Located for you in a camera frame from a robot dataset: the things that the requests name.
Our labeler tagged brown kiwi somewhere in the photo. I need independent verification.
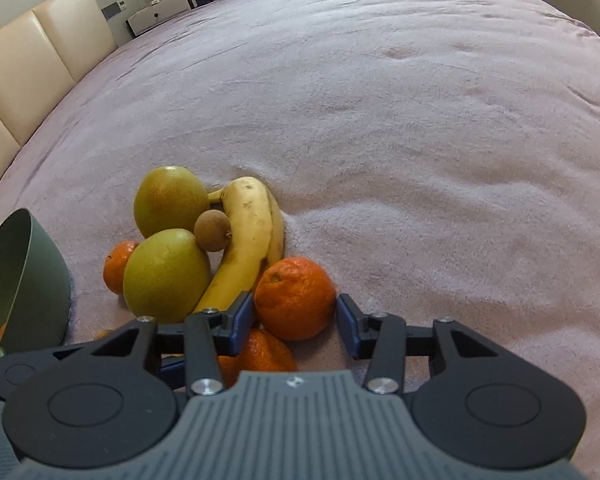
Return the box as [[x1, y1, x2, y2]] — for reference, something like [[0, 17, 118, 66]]
[[194, 210, 232, 252]]

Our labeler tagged pink blanket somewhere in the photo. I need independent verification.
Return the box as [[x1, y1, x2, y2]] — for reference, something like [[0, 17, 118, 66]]
[[0, 0, 600, 480]]

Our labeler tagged large yellow-green pear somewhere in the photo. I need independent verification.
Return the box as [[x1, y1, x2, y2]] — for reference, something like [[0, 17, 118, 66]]
[[133, 165, 212, 239]]

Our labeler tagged white nightstand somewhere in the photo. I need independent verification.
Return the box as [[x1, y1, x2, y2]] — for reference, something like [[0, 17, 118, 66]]
[[126, 0, 188, 37]]

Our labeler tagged small orange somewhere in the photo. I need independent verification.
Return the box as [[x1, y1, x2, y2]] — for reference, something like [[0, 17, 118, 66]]
[[103, 240, 141, 296]]

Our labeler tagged yellow banana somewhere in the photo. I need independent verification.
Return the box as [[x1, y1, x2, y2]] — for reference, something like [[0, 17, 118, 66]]
[[262, 187, 286, 271], [192, 176, 274, 316]]

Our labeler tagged large orange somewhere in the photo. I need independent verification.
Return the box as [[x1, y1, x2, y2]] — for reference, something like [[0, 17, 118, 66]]
[[254, 257, 338, 342]]

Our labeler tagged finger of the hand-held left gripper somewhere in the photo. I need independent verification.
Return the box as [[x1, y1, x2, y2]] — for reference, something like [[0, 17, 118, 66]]
[[159, 358, 187, 390]]

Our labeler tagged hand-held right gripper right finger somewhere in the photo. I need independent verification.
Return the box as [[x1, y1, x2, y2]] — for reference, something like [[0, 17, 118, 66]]
[[336, 294, 498, 395]]

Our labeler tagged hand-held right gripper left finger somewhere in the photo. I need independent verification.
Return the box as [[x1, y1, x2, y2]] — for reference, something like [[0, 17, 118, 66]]
[[87, 291, 255, 396]]

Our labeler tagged cream leather headboard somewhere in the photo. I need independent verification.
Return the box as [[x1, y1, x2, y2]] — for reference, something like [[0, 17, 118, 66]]
[[0, 0, 118, 211]]

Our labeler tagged green bowl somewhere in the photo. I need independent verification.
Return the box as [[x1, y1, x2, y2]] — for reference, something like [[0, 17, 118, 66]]
[[0, 208, 72, 378]]

